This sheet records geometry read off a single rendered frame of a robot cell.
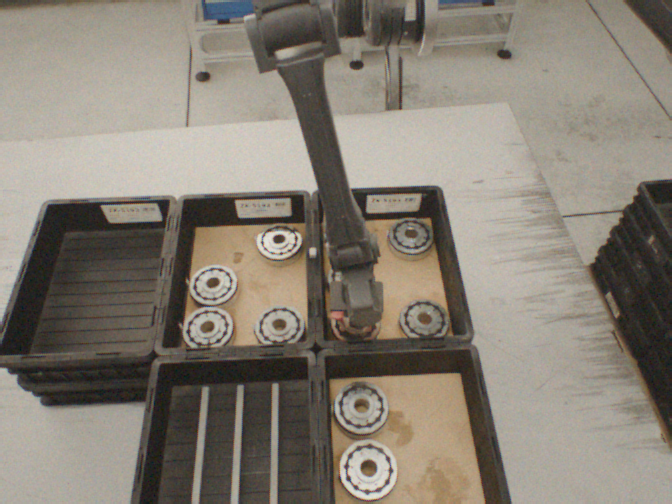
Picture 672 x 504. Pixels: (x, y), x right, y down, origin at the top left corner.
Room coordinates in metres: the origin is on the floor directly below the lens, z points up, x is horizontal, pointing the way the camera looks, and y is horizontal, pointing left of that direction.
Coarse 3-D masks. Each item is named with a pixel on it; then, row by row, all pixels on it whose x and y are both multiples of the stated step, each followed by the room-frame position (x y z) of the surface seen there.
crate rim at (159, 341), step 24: (240, 192) 0.87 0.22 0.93; (264, 192) 0.87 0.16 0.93; (288, 192) 0.87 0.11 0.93; (312, 240) 0.74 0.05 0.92; (168, 264) 0.67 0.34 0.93; (312, 264) 0.67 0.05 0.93; (168, 288) 0.61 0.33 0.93; (312, 288) 0.61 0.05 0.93; (312, 312) 0.55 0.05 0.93; (312, 336) 0.50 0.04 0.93
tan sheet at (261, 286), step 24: (216, 240) 0.81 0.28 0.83; (240, 240) 0.81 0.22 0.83; (192, 264) 0.74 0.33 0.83; (216, 264) 0.74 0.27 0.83; (240, 264) 0.74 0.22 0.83; (264, 264) 0.74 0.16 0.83; (240, 288) 0.67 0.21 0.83; (264, 288) 0.67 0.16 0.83; (288, 288) 0.67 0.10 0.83; (192, 312) 0.61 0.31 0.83; (240, 312) 0.61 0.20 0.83; (240, 336) 0.55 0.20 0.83
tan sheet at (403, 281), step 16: (368, 224) 0.85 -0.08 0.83; (384, 224) 0.85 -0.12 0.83; (384, 240) 0.81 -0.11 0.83; (384, 256) 0.76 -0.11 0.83; (432, 256) 0.76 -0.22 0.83; (384, 272) 0.72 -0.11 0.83; (400, 272) 0.72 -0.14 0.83; (416, 272) 0.72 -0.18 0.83; (432, 272) 0.72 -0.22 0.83; (384, 288) 0.67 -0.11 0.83; (400, 288) 0.67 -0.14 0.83; (416, 288) 0.67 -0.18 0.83; (432, 288) 0.67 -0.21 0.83; (384, 304) 0.63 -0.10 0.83; (400, 304) 0.63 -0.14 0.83; (384, 320) 0.59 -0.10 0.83; (384, 336) 0.55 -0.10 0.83; (400, 336) 0.55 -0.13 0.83
